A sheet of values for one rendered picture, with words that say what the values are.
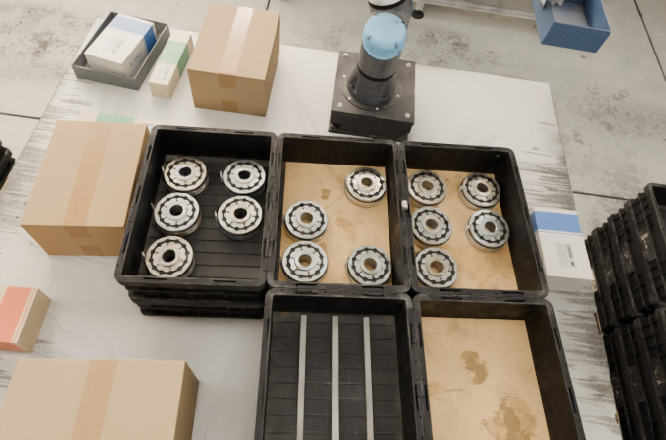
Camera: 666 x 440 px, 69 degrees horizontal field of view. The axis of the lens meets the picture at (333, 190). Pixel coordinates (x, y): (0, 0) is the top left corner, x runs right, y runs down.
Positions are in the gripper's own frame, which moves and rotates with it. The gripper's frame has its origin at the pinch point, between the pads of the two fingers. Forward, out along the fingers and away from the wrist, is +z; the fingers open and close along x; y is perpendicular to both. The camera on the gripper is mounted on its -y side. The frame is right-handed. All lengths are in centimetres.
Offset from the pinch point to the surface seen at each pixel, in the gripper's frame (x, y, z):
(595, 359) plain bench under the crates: 18, 78, 44
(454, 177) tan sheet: -19, 40, 26
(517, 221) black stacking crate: -5, 54, 22
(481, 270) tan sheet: -13, 66, 27
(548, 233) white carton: 6, 50, 34
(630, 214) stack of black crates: 51, 18, 71
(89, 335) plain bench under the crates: -101, 92, 28
